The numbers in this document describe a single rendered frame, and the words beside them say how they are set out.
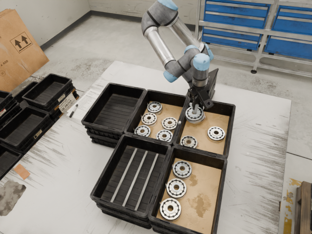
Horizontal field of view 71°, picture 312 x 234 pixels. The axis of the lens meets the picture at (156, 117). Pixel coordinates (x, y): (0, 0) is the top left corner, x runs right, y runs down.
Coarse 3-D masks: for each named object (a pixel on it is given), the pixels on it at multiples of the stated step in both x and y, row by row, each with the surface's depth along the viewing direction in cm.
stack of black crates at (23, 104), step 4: (28, 84) 257; (32, 84) 261; (24, 88) 253; (28, 88) 257; (20, 92) 250; (24, 92) 254; (16, 96) 246; (20, 96) 251; (20, 100) 253; (24, 100) 255; (20, 104) 251; (24, 104) 250
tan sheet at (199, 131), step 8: (208, 112) 148; (208, 120) 143; (216, 120) 143; (224, 120) 142; (184, 128) 141; (192, 128) 140; (200, 128) 140; (208, 128) 139; (224, 128) 138; (200, 136) 135; (200, 144) 132; (208, 144) 131; (216, 144) 131; (224, 144) 130; (216, 152) 127
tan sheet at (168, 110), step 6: (150, 102) 158; (162, 108) 153; (168, 108) 153; (174, 108) 153; (180, 108) 152; (162, 114) 150; (168, 114) 149; (174, 114) 149; (162, 120) 146; (156, 126) 143; (156, 132) 140
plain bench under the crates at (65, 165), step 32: (128, 64) 213; (224, 96) 175; (256, 96) 172; (64, 128) 165; (256, 128) 152; (288, 128) 150; (32, 160) 149; (64, 160) 147; (96, 160) 145; (256, 160) 136; (32, 192) 133; (64, 192) 132; (224, 192) 125; (256, 192) 123; (0, 224) 122; (32, 224) 121; (64, 224) 120; (96, 224) 119; (128, 224) 117; (224, 224) 114; (256, 224) 113
